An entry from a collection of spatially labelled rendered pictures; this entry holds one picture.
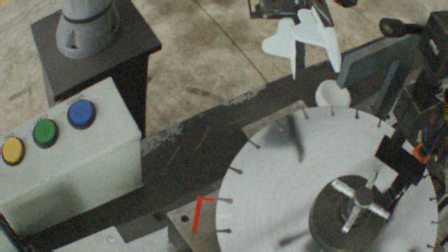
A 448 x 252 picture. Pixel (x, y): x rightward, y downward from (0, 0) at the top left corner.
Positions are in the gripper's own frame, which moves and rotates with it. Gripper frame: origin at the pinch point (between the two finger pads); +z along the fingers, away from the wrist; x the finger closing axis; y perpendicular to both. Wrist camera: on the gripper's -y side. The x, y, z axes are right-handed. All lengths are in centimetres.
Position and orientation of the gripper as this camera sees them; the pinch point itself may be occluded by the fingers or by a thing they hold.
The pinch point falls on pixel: (320, 77)
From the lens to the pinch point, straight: 69.2
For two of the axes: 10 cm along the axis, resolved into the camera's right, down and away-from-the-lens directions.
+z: 1.2, 9.9, 0.3
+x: 2.2, 0.0, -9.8
